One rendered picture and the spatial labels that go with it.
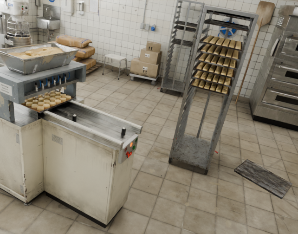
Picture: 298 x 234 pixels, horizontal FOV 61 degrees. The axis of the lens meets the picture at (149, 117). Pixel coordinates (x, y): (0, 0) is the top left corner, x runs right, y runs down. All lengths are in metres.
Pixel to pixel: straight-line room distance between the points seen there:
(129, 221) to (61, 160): 0.82
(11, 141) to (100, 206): 0.86
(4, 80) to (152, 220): 1.68
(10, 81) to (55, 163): 0.76
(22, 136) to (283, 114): 4.32
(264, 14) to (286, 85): 1.53
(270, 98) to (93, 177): 3.71
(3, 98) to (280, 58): 4.12
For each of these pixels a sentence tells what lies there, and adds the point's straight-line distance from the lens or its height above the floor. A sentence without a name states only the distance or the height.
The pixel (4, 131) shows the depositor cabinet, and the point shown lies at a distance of 2.25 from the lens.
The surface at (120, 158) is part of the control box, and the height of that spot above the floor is 0.75.
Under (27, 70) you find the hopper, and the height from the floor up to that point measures 1.22.
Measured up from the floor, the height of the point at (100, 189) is 0.43.
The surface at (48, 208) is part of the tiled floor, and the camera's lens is 2.56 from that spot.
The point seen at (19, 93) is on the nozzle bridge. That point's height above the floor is 1.10.
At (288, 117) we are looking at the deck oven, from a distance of 5.21.
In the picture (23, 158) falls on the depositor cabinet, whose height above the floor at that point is 0.56.
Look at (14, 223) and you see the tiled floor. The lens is 2.50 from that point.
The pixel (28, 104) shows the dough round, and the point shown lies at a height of 0.92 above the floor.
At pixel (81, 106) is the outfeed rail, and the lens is 2.24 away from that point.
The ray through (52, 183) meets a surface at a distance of 2.45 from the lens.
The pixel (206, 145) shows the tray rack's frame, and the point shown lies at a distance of 3.49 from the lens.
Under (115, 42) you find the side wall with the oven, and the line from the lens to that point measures 6.25.
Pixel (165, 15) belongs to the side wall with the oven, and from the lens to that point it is 5.84.
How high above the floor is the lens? 1.85
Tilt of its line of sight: 26 degrees down
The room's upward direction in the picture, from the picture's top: 10 degrees clockwise
